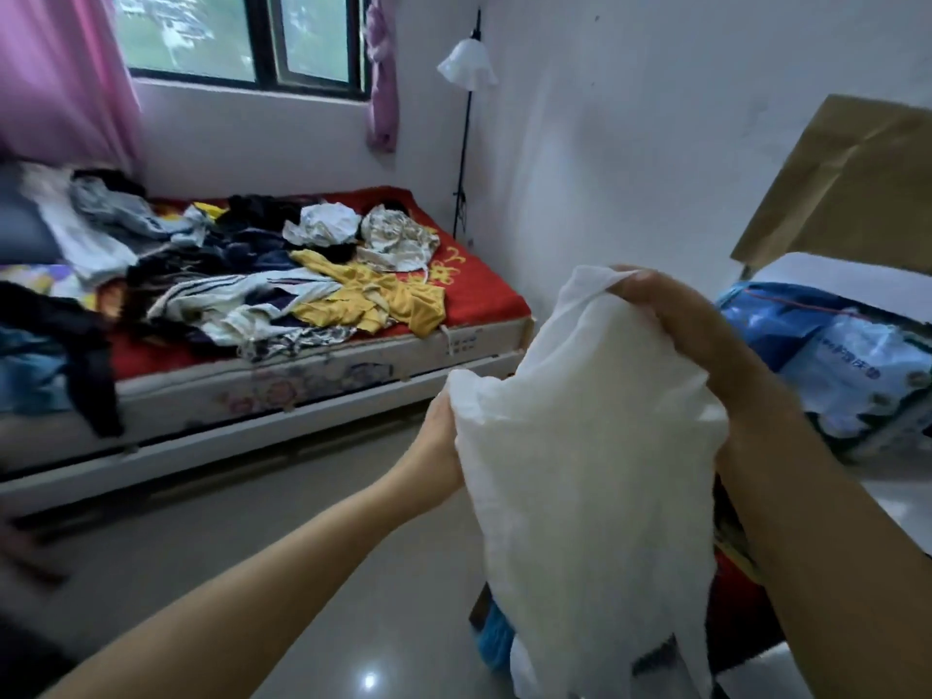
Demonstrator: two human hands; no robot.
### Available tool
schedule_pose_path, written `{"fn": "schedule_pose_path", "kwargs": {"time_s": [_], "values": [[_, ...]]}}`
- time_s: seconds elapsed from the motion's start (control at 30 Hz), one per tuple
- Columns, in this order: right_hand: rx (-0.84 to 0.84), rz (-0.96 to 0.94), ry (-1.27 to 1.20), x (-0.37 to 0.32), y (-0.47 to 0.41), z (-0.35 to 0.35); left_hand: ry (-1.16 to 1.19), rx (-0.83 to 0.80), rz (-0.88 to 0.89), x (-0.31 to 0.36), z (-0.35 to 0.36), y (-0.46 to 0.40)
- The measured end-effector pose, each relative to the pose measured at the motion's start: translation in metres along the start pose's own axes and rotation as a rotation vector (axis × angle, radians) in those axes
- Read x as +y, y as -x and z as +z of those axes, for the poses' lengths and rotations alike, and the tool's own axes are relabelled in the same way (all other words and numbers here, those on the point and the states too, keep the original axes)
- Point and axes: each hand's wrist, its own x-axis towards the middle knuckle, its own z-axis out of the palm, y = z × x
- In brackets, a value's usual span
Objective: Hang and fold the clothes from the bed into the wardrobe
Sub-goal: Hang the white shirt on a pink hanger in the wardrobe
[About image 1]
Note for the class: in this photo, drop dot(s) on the blue plastic bag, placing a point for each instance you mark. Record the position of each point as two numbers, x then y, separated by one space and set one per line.
816 349

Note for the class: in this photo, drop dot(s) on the black garment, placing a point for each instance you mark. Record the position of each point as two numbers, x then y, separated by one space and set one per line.
80 342

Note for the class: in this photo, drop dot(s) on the person's right hand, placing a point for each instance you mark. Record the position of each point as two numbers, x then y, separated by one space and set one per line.
707 342

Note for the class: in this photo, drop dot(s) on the person's right forearm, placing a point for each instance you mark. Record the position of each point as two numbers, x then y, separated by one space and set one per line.
830 560

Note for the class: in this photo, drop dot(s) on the white bed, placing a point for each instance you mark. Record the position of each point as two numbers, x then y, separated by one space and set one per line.
291 400

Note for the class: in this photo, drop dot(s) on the blue cloth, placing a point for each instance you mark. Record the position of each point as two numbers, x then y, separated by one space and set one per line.
495 641

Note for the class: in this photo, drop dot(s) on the black framed window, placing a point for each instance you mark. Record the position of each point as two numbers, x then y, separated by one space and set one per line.
189 36

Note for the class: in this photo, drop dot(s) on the grey pillow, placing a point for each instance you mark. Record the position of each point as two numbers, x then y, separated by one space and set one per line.
22 225

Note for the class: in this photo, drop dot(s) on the pile of mixed clothes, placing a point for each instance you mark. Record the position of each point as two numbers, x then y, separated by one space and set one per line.
262 269

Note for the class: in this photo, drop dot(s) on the person's left hand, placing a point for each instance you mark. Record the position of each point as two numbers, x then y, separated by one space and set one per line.
434 466

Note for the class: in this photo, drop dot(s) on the brown cardboard sheet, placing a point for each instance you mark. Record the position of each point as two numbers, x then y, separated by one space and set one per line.
852 182

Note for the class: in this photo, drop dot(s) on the white thin blouse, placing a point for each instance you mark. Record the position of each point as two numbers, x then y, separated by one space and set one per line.
583 502

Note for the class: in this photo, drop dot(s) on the blue garment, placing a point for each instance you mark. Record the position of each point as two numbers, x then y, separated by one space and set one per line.
29 378

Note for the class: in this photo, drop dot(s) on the tied pink curtain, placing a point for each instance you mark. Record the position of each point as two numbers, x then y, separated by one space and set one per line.
382 73

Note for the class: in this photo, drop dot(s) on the red bedsheet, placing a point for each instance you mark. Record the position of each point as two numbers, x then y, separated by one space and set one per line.
488 291

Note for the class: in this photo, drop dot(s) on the wide pink curtain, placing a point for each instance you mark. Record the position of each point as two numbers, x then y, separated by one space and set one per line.
58 73

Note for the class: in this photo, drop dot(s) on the person's left forearm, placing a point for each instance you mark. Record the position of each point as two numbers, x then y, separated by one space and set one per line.
248 604

